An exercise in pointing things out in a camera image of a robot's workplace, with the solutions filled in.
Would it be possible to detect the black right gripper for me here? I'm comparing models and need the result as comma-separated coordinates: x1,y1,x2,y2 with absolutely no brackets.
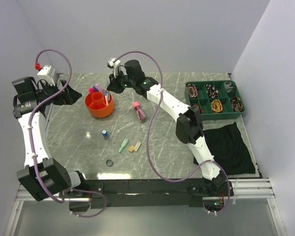
106,70,135,95

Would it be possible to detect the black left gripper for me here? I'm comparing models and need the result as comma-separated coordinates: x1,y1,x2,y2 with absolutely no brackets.
34,79,81,106

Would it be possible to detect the pink capped black highlighter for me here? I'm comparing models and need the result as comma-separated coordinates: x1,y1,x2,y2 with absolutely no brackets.
88,88,95,94

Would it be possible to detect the purple capped black highlighter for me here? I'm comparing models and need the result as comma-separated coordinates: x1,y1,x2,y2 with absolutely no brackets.
92,86,98,92

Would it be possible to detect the orange round divided container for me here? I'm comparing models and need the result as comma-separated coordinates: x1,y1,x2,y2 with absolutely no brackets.
85,92,115,118

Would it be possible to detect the light purple highlighter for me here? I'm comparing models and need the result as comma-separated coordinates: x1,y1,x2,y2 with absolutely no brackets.
95,83,103,92

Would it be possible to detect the blue capped white marker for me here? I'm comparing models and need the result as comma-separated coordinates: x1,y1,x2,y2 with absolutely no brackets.
103,90,109,106

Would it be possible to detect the blue glue stick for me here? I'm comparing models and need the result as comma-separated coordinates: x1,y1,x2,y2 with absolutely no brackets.
101,129,109,140

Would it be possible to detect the blue white pen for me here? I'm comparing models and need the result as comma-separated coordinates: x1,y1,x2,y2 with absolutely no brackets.
106,90,111,105

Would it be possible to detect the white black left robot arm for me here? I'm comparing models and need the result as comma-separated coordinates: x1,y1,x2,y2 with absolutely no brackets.
12,77,89,202

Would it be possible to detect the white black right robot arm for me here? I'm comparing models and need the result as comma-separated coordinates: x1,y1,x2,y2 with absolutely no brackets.
107,58,231,196

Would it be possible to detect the pink black rolled band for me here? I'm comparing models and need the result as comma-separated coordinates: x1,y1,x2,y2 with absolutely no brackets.
186,84,198,99

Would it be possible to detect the tan eraser block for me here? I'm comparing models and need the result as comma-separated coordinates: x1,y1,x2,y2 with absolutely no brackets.
128,145,135,152

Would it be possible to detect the orange navy rolled band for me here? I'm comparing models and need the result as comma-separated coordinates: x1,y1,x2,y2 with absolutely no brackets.
194,104,204,114

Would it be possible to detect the black white rolled band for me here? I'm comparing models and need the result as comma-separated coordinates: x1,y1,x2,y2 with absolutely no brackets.
205,84,218,98

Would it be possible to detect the yellow rolled band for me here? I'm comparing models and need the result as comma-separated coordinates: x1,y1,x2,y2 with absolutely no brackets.
210,99,223,113

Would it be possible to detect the green compartment tray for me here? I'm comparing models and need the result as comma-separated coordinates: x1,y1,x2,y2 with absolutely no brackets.
185,80,245,120

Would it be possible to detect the grey rolled cloth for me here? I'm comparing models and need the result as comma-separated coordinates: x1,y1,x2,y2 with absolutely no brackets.
224,81,236,97

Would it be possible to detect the brown black rolled band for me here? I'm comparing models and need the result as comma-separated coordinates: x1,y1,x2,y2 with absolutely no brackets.
230,96,243,112

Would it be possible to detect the black cloth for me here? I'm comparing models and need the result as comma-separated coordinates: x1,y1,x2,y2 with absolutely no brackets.
203,122,256,176

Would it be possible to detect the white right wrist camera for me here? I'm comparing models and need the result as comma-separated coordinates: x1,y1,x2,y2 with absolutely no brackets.
107,58,121,78

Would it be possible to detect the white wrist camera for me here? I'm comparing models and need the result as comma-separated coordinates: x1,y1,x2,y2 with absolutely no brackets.
37,65,59,86
107,58,121,78

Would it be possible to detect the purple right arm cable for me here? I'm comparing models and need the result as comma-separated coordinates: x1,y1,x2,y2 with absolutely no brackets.
115,51,231,214

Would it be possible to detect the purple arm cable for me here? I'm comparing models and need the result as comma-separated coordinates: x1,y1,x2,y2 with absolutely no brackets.
115,51,231,214
29,49,108,219

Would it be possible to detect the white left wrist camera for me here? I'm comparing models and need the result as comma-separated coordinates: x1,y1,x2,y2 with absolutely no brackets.
37,65,59,86

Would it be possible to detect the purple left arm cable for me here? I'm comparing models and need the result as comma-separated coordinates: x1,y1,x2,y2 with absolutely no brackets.
29,49,108,219

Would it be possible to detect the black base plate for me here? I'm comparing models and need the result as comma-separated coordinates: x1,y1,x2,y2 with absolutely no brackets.
58,178,235,209

